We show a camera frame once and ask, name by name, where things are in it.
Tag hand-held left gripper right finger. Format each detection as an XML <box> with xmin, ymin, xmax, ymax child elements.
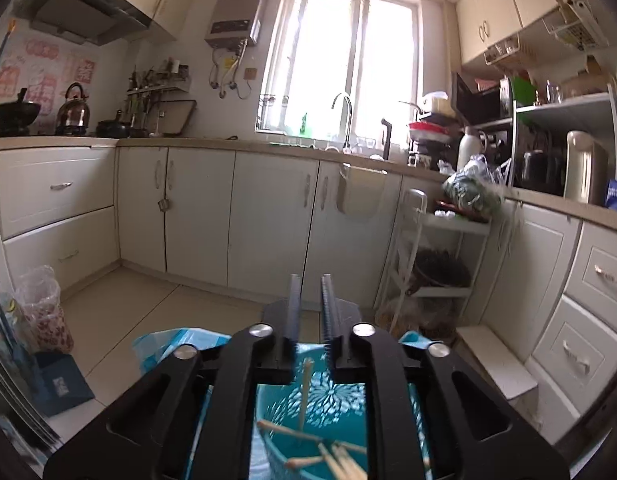
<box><xmin>321</xmin><ymin>274</ymin><xmax>571</xmax><ymax>480</ymax></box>

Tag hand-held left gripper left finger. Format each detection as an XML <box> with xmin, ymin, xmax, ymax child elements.
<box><xmin>43</xmin><ymin>274</ymin><xmax>303</xmax><ymax>480</ymax></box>

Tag teal perforated utensil holder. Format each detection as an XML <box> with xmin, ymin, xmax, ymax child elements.
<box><xmin>186</xmin><ymin>355</ymin><xmax>434</xmax><ymax>480</ymax></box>

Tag white base cabinets with doors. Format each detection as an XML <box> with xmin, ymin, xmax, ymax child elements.
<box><xmin>116</xmin><ymin>145</ymin><xmax>404</xmax><ymax>306</ymax></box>

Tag dark basin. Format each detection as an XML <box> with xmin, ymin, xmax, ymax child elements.
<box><xmin>413</xmin><ymin>247</ymin><xmax>471</xmax><ymax>288</ymax></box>

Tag white hanging door bin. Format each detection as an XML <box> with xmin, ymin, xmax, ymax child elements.
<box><xmin>335</xmin><ymin>162</ymin><xmax>389</xmax><ymax>223</ymax></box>

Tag blue checkered plastic table cover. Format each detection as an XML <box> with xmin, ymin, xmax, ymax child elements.
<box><xmin>132</xmin><ymin>328</ymin><xmax>441</xmax><ymax>480</ymax></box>

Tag white storage trolley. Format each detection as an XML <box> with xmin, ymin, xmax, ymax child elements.
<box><xmin>375</xmin><ymin>189</ymin><xmax>491</xmax><ymax>341</ymax></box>

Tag white flat board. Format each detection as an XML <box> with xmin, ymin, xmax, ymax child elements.
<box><xmin>455</xmin><ymin>325</ymin><xmax>539</xmax><ymax>401</ymax></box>

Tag chrome sink faucet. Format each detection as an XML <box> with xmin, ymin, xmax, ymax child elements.
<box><xmin>331</xmin><ymin>92</ymin><xmax>354</xmax><ymax>153</ymax></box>

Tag plastic bag of green vegetables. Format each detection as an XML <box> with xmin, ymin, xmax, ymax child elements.
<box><xmin>441</xmin><ymin>155</ymin><xmax>506</xmax><ymax>221</ymax></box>

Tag stacked red and white bowls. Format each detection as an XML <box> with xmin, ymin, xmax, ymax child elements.
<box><xmin>407</xmin><ymin>120</ymin><xmax>451</xmax><ymax>146</ymax></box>

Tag white thermos flask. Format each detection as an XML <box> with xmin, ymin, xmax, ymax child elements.
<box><xmin>457</xmin><ymin>127</ymin><xmax>481</xmax><ymax>173</ymax></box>

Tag white panelled drawer cabinet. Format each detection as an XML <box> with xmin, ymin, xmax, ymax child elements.
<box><xmin>475</xmin><ymin>195</ymin><xmax>617</xmax><ymax>441</ymax></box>

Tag white dark-rimmed tray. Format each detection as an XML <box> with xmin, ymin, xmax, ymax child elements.
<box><xmin>149</xmin><ymin>100</ymin><xmax>198</xmax><ymax>137</ymax></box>

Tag dark blue dustpan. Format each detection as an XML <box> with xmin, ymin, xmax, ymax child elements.
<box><xmin>31</xmin><ymin>351</ymin><xmax>96</xmax><ymax>417</ymax></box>

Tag white lidded container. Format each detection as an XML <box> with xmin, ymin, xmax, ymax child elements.
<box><xmin>422</xmin><ymin>91</ymin><xmax>449</xmax><ymax>118</ymax></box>

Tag trash bin with plastic bag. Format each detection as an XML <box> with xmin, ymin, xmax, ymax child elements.
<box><xmin>13</xmin><ymin>265</ymin><xmax>75</xmax><ymax>356</ymax></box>

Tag white drawer cabinet under stove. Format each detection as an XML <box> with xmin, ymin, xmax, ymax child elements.
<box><xmin>0</xmin><ymin>145</ymin><xmax>122</xmax><ymax>296</ymax></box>

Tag black pot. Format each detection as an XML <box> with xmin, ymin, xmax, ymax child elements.
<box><xmin>521</xmin><ymin>149</ymin><xmax>561</xmax><ymax>191</ymax></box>

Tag white framed window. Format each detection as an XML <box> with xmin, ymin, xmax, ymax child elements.
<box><xmin>256</xmin><ymin>0</ymin><xmax>421</xmax><ymax>151</ymax></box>

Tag black frying pan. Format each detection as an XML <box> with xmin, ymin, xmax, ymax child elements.
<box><xmin>96</xmin><ymin>110</ymin><xmax>134</xmax><ymax>138</ymax></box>

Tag black microwave oven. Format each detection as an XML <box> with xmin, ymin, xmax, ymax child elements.
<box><xmin>451</xmin><ymin>72</ymin><xmax>514</xmax><ymax>128</ymax></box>

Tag cream electric water pot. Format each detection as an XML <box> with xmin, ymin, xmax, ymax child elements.
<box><xmin>563</xmin><ymin>130</ymin><xmax>611</xmax><ymax>206</ymax></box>

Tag steel kettle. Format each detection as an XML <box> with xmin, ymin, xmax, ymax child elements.
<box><xmin>56</xmin><ymin>82</ymin><xmax>92</xmax><ymax>136</ymax></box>

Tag green board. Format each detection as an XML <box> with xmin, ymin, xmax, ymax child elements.
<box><xmin>511</xmin><ymin>76</ymin><xmax>536</xmax><ymax>106</ymax></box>

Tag metal kitchen shelf rack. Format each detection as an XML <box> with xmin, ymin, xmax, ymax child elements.
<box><xmin>508</xmin><ymin>77</ymin><xmax>617</xmax><ymax>201</ymax></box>

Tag black wok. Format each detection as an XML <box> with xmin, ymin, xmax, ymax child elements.
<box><xmin>0</xmin><ymin>88</ymin><xmax>42</xmax><ymax>136</ymax></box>

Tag grey range hood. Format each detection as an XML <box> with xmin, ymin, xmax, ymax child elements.
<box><xmin>16</xmin><ymin>0</ymin><xmax>154</xmax><ymax>48</ymax></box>

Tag wall utensil rack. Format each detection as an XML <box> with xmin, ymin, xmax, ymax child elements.
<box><xmin>126</xmin><ymin>60</ymin><xmax>192</xmax><ymax>96</ymax></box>

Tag grey sliding door frame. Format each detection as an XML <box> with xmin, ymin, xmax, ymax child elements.
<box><xmin>0</xmin><ymin>265</ymin><xmax>64</xmax><ymax>461</ymax></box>

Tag silver wall water heater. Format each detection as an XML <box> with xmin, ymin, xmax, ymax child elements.
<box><xmin>204</xmin><ymin>0</ymin><xmax>269</xmax><ymax>52</ymax></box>

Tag small hanging wire basket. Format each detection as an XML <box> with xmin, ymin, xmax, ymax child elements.
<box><xmin>484</xmin><ymin>32</ymin><xmax>521</xmax><ymax>66</ymax></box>

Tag pink wall stickers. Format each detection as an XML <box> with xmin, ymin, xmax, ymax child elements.
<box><xmin>0</xmin><ymin>35</ymin><xmax>96</xmax><ymax>126</ymax></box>

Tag cream wall cabinets beside shelf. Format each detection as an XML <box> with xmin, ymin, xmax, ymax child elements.
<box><xmin>455</xmin><ymin>0</ymin><xmax>604</xmax><ymax>66</ymax></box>

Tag large hanging wire basket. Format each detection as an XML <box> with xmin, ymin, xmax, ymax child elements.
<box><xmin>542</xmin><ymin>0</ymin><xmax>609</xmax><ymax>52</ymax></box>

